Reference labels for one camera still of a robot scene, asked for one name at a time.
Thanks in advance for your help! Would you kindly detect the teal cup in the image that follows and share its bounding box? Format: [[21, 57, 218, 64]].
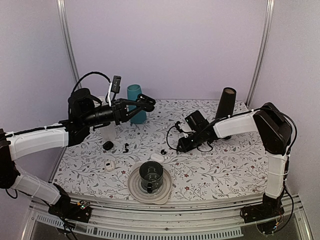
[[126, 84, 147, 125]]

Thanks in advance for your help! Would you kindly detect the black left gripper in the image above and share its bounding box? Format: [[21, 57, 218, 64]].
[[81, 97, 145, 127]]

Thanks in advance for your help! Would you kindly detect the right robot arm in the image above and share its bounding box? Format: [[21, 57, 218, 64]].
[[176, 102, 296, 218]]

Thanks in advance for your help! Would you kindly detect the small black earbud case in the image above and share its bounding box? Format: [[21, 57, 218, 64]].
[[102, 141, 114, 151]]

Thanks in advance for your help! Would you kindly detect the left aluminium frame post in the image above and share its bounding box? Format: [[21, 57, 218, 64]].
[[56, 0, 79, 84]]

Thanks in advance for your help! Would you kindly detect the black oval charging case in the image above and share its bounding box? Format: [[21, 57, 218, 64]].
[[137, 93, 156, 113]]

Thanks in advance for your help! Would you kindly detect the beige round plate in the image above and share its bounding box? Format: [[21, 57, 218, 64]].
[[127, 163, 173, 205]]

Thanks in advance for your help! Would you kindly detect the dark glass mug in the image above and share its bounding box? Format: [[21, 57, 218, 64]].
[[139, 161, 164, 194]]

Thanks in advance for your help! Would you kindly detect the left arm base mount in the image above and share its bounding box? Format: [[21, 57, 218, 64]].
[[48, 202, 92, 223]]

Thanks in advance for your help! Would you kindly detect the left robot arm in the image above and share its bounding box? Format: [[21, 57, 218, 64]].
[[0, 88, 156, 217]]

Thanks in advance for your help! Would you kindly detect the dark brown tall cup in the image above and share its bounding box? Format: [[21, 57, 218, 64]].
[[215, 87, 237, 119]]

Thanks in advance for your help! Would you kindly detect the black clip earbud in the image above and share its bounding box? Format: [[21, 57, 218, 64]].
[[160, 149, 167, 155]]

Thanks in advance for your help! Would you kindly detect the small white earbud case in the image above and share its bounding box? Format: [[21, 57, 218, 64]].
[[105, 160, 115, 172]]

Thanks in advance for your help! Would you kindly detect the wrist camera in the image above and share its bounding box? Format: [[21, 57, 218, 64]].
[[105, 75, 122, 105], [174, 121, 190, 138]]

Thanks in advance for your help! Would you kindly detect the white open charging case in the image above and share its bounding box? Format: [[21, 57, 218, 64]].
[[150, 153, 165, 163]]

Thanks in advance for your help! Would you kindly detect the clear plastic cup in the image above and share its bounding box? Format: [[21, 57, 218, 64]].
[[98, 96, 116, 140]]

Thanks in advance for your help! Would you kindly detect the aluminium frame post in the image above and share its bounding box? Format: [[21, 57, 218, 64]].
[[245, 0, 275, 108], [56, 0, 79, 84]]

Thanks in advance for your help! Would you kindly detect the floral table cloth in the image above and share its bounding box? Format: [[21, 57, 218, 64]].
[[53, 100, 268, 202]]

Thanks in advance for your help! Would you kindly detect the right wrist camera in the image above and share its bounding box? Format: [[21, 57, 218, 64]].
[[174, 121, 190, 138]]

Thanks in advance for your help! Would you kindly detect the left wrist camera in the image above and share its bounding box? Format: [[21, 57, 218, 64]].
[[105, 75, 122, 105]]

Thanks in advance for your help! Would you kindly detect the right aluminium frame post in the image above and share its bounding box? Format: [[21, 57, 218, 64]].
[[245, 0, 275, 108]]

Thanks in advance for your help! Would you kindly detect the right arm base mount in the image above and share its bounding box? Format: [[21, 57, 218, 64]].
[[239, 203, 285, 223]]

